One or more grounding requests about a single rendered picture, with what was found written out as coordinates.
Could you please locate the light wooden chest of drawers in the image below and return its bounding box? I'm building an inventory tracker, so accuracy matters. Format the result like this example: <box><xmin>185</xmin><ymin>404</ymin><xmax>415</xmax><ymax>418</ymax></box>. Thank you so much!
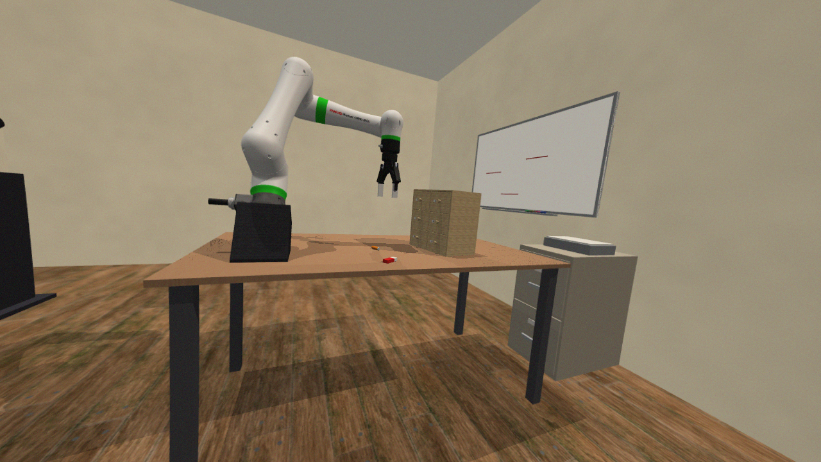
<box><xmin>409</xmin><ymin>189</ymin><xmax>482</xmax><ymax>257</ymax></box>

